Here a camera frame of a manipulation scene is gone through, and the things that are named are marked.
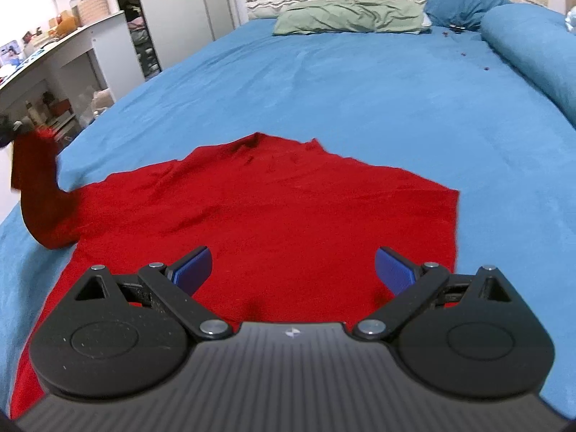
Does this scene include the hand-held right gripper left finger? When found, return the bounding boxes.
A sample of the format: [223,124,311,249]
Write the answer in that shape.
[74,246,234,339]

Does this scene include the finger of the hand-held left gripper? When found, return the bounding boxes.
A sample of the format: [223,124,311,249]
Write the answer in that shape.
[0,116,24,149]

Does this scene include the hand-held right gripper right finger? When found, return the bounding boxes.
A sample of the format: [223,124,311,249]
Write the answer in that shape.
[352,247,514,341]

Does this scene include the red shirt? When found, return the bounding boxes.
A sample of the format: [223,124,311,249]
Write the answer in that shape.
[9,129,460,420]

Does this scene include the dark open clothes shelf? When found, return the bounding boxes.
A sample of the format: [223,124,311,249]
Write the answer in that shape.
[109,0,163,82]

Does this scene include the white shelf desk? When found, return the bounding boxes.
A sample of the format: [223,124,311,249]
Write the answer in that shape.
[0,10,147,154]

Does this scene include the orange box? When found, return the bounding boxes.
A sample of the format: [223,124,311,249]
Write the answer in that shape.
[49,15,78,37]

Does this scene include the woven basket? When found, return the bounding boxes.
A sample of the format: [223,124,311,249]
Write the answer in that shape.
[77,0,111,26]

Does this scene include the white wardrobe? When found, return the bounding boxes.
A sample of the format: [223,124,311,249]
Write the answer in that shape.
[132,0,248,72]

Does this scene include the green pillow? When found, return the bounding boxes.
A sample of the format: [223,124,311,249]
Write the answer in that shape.
[273,0,433,37]

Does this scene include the rolled blue duvet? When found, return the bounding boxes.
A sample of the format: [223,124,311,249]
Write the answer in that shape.
[479,4,576,129]

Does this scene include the photo frame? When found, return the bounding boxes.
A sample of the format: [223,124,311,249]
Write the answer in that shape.
[0,40,21,67]

